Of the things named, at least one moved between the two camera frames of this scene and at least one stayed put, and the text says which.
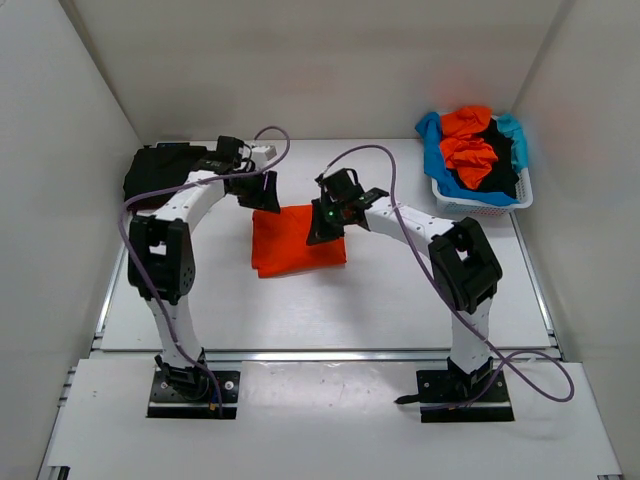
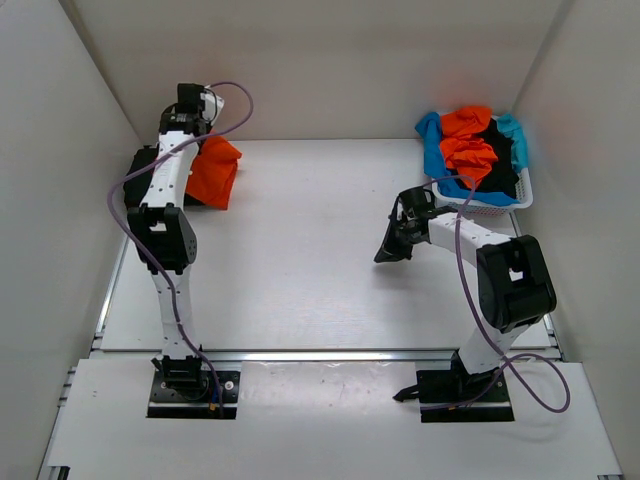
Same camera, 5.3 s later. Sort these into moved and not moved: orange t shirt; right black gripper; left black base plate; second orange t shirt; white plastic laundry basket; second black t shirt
Moved: orange t shirt; right black gripper
Not moved: second orange t shirt; white plastic laundry basket; left black base plate; second black t shirt
